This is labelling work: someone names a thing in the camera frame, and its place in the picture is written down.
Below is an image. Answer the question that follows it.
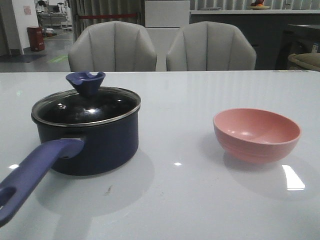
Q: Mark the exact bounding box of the glass lid with blue knob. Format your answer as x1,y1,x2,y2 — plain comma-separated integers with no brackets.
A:
31,71,141,128

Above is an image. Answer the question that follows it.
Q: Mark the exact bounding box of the pink bowl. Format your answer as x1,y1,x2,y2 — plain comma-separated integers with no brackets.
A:
213,108,302,164

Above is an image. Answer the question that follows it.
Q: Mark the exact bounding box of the dark blue saucepan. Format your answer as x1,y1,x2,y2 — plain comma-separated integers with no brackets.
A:
0,87,142,226

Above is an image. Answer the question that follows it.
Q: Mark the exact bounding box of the right beige upholstered chair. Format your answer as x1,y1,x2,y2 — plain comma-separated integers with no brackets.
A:
166,21,257,72

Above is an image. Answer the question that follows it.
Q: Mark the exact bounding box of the beige upholstered chair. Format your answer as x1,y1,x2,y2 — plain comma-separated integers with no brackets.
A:
166,21,257,72
68,21,157,72

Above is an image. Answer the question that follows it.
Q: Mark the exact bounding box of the left beige upholstered chair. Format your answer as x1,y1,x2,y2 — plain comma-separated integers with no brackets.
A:
68,21,157,72

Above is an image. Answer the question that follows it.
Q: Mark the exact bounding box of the white refrigerator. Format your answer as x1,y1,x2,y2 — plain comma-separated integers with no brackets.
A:
144,0,190,72

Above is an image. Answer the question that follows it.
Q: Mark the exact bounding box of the red barrier belt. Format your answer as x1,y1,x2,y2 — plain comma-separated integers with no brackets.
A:
76,13,139,20

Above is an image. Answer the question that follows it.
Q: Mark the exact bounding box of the dark kitchen counter cabinet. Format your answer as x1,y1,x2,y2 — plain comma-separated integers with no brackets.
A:
190,9,320,70

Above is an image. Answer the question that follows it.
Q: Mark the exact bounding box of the grey pleated curtain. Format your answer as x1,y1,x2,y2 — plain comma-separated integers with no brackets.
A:
69,0,145,40

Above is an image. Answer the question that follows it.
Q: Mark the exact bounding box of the fruit plate on counter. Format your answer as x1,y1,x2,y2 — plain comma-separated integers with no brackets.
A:
249,0,270,10

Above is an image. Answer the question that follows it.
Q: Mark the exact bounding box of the tan cushion seat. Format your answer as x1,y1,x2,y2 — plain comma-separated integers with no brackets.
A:
288,53,320,72

